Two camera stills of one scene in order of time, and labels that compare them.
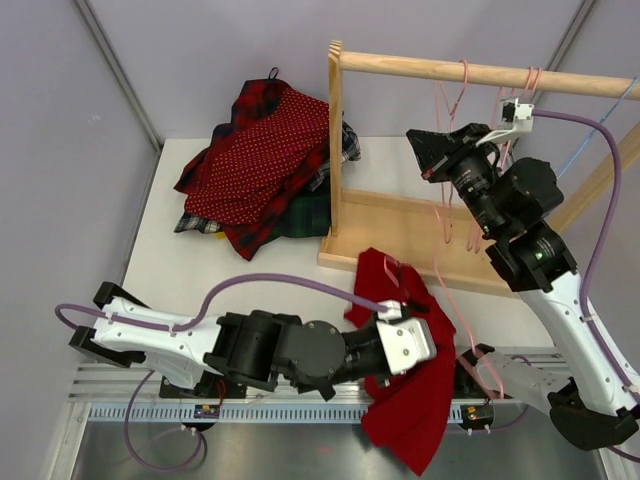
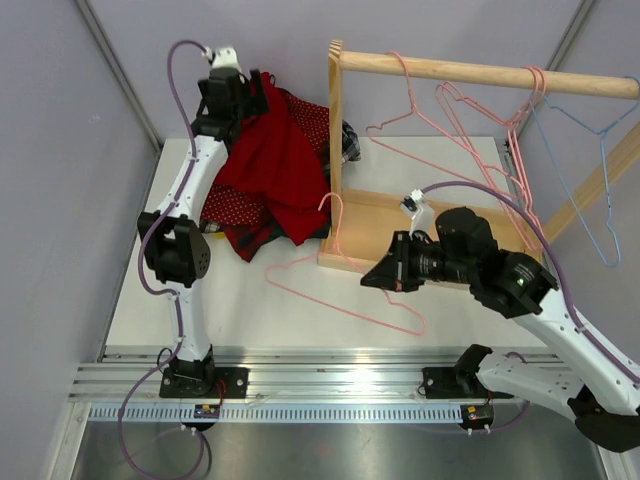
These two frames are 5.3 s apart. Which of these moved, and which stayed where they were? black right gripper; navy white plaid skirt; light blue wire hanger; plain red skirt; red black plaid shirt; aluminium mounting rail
Moved: red black plaid shirt; plain red skirt; black right gripper; light blue wire hanger
Stayed: navy white plaid skirt; aluminium mounting rail
